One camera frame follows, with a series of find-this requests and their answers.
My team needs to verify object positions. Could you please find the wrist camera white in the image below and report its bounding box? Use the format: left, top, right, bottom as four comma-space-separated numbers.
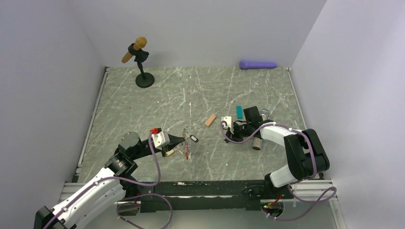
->
150, 128, 170, 148
221, 116, 234, 134

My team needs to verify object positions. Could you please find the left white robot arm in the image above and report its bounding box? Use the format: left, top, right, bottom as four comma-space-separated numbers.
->
33, 128, 187, 229

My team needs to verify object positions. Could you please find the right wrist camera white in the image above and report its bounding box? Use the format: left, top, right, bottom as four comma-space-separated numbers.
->
221, 116, 234, 134

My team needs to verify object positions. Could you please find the red handled metal keyring holder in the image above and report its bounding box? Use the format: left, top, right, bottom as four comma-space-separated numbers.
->
181, 126, 191, 160

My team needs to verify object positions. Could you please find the black microphone stand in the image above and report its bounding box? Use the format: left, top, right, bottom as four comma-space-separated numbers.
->
135, 62, 155, 88

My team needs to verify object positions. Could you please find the brown microphone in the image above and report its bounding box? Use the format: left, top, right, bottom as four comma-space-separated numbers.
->
121, 37, 149, 63

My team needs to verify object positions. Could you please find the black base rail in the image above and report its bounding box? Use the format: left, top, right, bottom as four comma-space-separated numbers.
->
120, 179, 293, 216

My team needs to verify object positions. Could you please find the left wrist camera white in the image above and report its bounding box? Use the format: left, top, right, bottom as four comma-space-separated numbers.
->
150, 128, 170, 148

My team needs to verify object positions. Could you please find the yellow tagged key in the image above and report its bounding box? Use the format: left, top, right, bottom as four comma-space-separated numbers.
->
165, 148, 184, 156

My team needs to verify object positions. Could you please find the brown wooden block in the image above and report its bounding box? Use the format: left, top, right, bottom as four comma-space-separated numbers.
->
204, 114, 216, 127

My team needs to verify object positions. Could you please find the teal block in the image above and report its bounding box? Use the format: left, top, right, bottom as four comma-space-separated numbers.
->
236, 105, 244, 119

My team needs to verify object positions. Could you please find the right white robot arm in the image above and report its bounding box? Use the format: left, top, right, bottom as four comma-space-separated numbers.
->
221, 106, 330, 198

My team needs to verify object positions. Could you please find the purple cylinder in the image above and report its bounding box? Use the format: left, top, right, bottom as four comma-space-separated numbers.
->
239, 61, 277, 70

